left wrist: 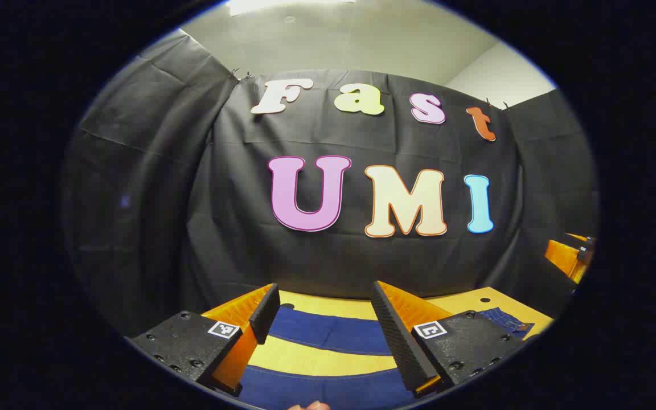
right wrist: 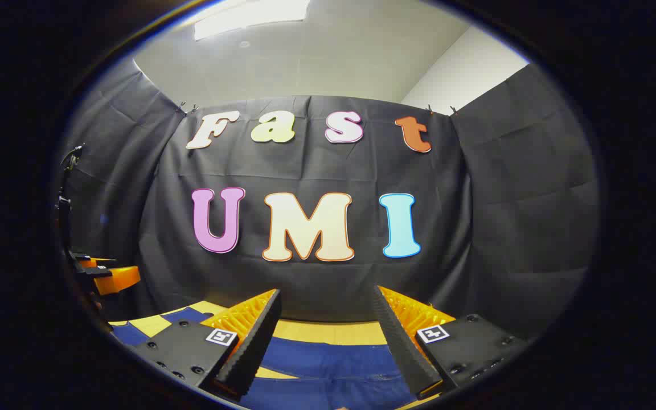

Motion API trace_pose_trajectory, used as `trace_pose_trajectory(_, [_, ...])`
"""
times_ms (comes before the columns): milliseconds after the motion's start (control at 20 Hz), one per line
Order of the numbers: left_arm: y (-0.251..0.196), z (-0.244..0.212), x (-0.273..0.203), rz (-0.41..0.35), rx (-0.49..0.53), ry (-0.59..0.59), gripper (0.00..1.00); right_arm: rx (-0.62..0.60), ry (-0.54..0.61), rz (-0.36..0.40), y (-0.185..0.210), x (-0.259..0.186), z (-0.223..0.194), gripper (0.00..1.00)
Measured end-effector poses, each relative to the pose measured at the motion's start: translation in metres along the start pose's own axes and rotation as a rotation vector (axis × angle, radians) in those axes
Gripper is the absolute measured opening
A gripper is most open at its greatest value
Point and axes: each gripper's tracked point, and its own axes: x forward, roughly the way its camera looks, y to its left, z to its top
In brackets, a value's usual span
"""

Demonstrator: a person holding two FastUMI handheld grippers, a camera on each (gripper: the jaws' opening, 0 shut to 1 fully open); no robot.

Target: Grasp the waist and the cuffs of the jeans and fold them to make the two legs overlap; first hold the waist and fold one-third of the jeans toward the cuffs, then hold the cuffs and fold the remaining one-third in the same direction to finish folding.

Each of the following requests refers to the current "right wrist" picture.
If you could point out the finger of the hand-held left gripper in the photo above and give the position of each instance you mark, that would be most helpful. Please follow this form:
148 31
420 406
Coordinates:
97 262
117 279

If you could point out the black backdrop cloth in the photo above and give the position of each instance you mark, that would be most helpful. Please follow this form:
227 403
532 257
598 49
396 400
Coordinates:
476 228

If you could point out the blue jeans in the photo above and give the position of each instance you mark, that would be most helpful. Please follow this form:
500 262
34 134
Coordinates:
328 364

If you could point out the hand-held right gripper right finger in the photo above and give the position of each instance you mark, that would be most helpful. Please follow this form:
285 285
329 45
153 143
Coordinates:
402 347

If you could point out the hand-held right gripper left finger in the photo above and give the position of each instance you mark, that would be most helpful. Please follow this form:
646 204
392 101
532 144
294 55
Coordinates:
248 353

